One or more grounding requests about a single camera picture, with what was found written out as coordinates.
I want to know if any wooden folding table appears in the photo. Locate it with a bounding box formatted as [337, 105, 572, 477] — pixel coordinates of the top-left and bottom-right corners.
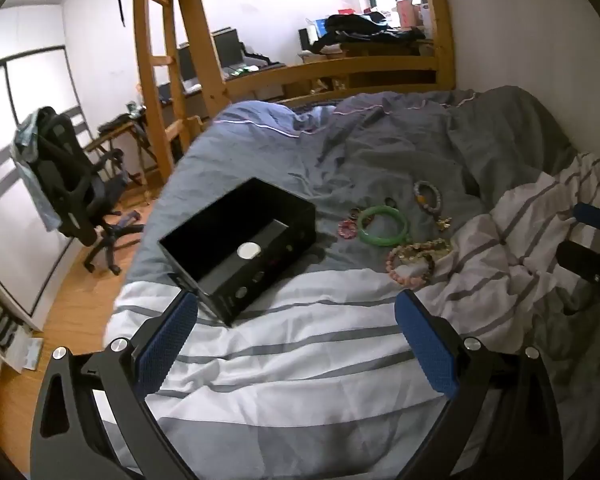
[82, 117, 153, 188]

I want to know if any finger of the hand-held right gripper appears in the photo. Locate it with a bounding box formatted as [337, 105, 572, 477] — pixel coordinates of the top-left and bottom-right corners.
[572, 202, 600, 237]
[555, 240, 600, 283]

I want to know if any grey bead bracelet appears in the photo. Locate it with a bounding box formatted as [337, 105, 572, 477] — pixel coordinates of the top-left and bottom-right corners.
[413, 181, 442, 213]

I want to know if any grey white striped duvet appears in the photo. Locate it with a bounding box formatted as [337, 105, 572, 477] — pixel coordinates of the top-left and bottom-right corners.
[102, 100, 600, 480]

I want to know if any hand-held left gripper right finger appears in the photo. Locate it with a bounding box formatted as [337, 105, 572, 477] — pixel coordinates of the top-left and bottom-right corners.
[395, 289, 566, 480]

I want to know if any white low shelf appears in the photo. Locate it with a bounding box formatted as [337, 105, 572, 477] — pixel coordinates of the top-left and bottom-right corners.
[0, 260, 46, 376]

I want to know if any wooden bed ladder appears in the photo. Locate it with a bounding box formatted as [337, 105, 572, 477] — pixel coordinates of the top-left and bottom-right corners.
[132, 0, 191, 186]

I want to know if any grey blanket pink trim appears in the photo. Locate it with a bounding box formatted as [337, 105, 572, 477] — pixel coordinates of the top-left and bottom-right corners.
[290, 85, 581, 211]

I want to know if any gold bead bracelet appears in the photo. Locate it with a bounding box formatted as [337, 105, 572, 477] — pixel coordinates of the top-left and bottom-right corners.
[395, 239, 453, 263]

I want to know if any light blue garment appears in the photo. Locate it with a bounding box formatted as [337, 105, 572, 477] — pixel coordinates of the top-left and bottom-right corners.
[10, 110, 61, 233]

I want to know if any office desk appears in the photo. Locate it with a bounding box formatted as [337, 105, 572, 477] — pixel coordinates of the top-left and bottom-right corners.
[157, 60, 286, 111]

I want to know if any green jade bangle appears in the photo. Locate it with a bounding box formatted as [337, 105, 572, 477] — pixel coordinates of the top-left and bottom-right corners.
[357, 205, 411, 247]

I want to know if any black clothes pile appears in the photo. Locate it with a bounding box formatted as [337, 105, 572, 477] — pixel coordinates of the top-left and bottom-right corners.
[320, 11, 426, 43]

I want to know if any black office chair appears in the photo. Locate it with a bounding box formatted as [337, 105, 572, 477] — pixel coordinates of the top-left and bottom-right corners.
[15, 106, 146, 275]

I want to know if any large pink bead bracelet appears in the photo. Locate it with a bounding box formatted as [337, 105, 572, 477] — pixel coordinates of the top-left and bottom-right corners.
[386, 245, 436, 288]

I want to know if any white sliding wardrobe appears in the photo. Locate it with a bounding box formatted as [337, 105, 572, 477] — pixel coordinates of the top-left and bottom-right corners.
[0, 45, 88, 331]

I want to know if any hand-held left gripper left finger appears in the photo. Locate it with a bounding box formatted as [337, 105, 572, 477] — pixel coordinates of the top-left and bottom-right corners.
[30, 290, 201, 480]

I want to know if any black jewelry box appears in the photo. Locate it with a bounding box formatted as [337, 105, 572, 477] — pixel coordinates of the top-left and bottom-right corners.
[158, 176, 317, 327]

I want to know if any wooden bunk bed frame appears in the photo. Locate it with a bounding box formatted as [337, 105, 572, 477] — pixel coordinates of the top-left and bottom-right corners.
[132, 0, 456, 186]

